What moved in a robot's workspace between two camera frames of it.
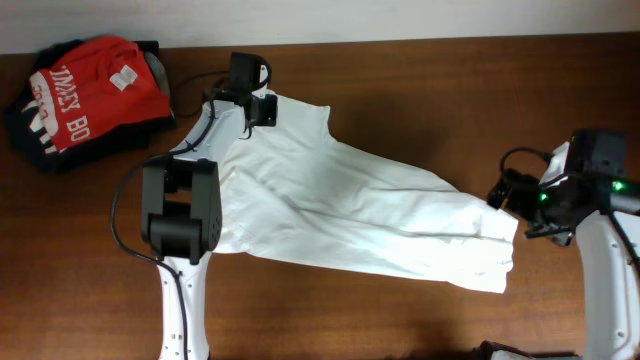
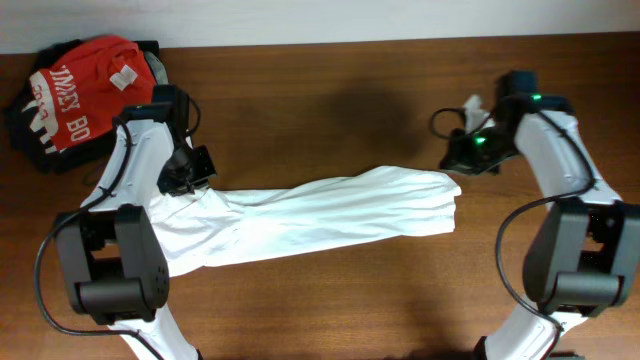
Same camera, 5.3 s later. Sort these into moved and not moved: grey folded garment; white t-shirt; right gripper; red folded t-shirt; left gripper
Moved: left gripper; right gripper; white t-shirt
Not moved: grey folded garment; red folded t-shirt
